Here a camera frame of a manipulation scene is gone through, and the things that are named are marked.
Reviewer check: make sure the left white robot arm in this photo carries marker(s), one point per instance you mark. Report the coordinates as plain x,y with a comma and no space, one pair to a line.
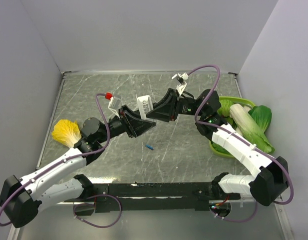
95,137

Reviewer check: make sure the blue battery lone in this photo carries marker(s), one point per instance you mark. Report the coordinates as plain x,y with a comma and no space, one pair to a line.
149,147

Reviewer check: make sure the white remote control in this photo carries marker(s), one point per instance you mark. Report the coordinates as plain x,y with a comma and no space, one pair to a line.
145,105

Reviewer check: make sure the black mounting base plate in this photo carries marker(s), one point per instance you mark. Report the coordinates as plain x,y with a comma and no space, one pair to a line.
155,196

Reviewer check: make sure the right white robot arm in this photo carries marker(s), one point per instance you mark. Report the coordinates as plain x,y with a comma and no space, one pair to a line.
268,176

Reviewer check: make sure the green plastic basket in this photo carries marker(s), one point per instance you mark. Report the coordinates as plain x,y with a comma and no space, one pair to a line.
247,105

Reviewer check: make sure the yellow cabbage toy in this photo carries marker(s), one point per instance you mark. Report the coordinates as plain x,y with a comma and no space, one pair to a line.
66,132

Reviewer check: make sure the large bok choy toy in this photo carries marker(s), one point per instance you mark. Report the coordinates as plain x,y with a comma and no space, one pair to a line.
249,128

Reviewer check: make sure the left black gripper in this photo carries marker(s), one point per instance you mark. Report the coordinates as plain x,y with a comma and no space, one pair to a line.
133,123

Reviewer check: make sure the green cabbage toy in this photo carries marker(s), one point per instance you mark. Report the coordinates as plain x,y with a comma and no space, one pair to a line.
224,110

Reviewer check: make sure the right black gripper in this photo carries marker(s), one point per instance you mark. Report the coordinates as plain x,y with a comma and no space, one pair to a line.
166,113

